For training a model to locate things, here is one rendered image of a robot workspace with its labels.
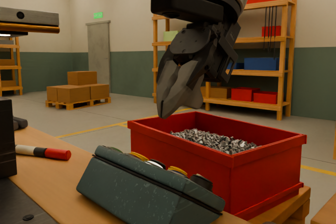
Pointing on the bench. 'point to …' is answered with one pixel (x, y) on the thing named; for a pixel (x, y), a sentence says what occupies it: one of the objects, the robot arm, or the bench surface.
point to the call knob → (201, 180)
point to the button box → (146, 191)
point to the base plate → (19, 206)
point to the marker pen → (52, 153)
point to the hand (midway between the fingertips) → (162, 107)
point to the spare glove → (18, 122)
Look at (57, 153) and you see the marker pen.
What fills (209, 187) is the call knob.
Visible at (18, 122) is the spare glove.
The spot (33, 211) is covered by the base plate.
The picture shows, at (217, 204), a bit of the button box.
